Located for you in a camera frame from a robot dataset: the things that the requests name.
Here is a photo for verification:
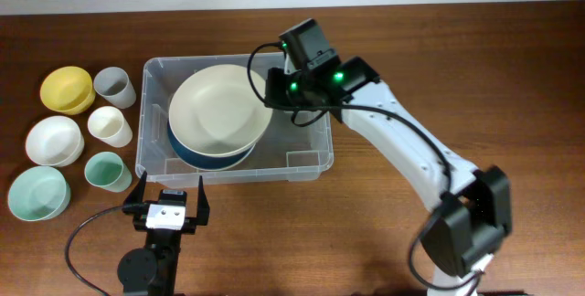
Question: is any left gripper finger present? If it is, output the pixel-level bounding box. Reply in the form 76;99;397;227
196;176;210;226
122;171;147;215

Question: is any blue plate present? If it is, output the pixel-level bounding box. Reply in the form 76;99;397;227
167;123;254;171

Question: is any mint green bowl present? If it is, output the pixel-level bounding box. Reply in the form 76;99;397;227
7;166;71;222

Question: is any white bowl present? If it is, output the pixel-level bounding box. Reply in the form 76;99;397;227
25;116;85;167

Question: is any cream plate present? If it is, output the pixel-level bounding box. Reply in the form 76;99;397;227
168;64;273;157

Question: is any yellow bowl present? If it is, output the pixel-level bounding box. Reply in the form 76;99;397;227
39;66;96;115

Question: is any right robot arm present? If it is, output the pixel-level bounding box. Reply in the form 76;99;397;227
264;19;512;295

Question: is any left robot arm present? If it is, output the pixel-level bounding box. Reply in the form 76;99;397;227
117;173;210;295

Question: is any clear plastic storage container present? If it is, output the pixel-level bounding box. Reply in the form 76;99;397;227
134;54;334;189

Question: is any mint green cup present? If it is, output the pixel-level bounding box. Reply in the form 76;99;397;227
84;152;133;193

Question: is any cream cup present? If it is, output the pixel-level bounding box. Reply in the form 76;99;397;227
88;106;133;148

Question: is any grey cup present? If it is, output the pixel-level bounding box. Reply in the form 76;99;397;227
93;67;136;109

